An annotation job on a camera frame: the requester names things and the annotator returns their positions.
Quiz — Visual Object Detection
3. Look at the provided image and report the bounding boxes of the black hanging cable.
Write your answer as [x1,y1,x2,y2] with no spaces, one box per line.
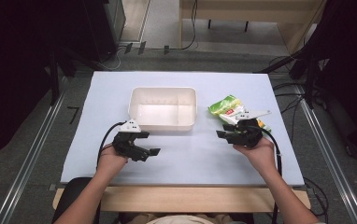
[180,0,199,51]

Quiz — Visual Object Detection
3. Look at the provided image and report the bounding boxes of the wooden table frame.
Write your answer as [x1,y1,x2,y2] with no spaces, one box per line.
[52,186,312,215]

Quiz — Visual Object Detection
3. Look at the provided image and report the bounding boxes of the white floor cable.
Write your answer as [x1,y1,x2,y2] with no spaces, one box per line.
[97,46,128,72]

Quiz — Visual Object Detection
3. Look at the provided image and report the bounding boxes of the black cabinet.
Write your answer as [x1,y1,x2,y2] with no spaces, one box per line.
[82,0,127,63]

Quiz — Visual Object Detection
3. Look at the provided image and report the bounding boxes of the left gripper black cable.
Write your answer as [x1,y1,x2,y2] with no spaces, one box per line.
[95,120,128,172]

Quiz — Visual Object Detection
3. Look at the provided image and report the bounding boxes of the black floor cable loop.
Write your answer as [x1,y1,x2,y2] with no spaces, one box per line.
[303,176,330,217]

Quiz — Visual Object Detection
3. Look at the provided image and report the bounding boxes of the black chair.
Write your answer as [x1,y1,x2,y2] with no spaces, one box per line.
[52,176,94,224]

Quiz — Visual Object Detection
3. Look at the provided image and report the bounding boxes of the green snack packet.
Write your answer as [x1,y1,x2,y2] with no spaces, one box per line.
[207,94,273,133]

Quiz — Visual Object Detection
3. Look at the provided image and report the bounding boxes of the black floor cables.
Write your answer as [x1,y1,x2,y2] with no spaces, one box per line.
[268,55,307,115]

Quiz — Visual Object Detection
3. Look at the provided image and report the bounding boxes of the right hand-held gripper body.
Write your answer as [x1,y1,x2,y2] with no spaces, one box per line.
[229,109,273,148]

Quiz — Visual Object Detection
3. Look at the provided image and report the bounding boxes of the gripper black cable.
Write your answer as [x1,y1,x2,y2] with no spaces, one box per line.
[247,124,284,224]
[95,120,128,172]

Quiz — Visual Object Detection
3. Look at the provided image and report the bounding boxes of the person's light clothing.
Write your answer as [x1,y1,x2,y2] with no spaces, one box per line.
[125,212,247,224]

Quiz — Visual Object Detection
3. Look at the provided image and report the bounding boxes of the dark curtain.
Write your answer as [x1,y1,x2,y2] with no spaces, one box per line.
[302,0,357,161]
[0,0,89,166]

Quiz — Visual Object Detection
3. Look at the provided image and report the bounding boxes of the person's right hand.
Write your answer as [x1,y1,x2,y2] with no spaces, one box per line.
[233,136,278,175]

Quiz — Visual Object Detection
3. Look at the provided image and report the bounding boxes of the metal floor rail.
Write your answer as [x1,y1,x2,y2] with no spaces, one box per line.
[0,77,69,224]
[293,83,357,224]

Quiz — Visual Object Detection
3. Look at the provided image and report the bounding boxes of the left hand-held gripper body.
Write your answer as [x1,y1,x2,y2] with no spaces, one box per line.
[111,119,143,161]

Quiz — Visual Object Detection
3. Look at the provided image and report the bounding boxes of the person's left hand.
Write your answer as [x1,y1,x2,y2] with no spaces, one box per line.
[96,143,130,179]

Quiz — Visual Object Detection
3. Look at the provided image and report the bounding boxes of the wooden bench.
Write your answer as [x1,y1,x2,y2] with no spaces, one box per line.
[178,0,328,54]

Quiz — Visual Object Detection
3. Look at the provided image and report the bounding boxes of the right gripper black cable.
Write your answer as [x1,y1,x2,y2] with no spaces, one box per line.
[247,124,284,224]

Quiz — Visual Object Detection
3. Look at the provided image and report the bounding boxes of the white plastic bin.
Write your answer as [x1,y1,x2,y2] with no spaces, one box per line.
[127,86,198,133]

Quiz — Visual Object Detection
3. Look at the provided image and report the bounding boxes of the black metal stand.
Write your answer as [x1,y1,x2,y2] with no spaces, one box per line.
[253,46,322,110]

